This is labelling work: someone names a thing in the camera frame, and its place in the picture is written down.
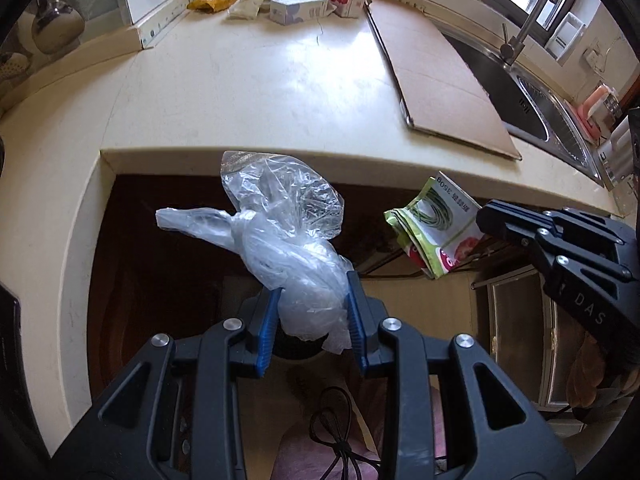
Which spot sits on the red and white box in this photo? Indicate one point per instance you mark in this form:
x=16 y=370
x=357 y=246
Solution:
x=347 y=1

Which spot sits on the clear plastic bag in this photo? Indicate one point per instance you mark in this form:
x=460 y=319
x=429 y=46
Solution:
x=280 y=220

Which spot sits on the stainless steel sink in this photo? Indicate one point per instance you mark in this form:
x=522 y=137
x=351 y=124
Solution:
x=530 y=100

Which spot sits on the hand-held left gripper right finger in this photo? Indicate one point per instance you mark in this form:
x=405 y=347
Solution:
x=356 y=320

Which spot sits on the flat rectangular board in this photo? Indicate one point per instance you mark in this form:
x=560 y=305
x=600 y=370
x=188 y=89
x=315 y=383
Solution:
x=440 y=80

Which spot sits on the white and blue box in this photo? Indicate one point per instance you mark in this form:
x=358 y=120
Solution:
x=300 y=9

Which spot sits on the person's leg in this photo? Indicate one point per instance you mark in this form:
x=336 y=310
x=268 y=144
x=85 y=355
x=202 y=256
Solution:
x=320 y=455

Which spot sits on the person's right hand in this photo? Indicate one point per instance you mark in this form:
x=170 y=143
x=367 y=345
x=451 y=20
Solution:
x=585 y=380

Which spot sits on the white plastic container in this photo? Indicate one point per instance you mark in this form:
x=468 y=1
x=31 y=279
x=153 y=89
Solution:
x=617 y=155

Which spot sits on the glass cabinet door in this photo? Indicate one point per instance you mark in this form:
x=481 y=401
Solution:
x=525 y=340

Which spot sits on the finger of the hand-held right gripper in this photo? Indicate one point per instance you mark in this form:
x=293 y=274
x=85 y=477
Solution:
x=585 y=222
x=550 y=247

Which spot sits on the round dark trash bin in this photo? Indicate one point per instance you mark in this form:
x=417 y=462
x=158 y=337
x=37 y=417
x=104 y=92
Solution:
x=300 y=351

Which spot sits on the green printed snack packet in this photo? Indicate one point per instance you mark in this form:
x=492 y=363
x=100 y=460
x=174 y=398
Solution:
x=435 y=220

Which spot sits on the metal faucet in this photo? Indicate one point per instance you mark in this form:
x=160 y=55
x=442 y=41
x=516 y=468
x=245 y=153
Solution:
x=525 y=25

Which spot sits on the white wall socket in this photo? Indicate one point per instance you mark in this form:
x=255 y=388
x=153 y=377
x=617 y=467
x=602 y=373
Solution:
x=593 y=59

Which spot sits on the white wall rack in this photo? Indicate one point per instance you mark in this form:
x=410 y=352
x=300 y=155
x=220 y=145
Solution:
x=565 y=37

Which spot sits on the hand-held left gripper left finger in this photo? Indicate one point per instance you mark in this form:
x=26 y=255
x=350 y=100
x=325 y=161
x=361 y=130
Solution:
x=262 y=332

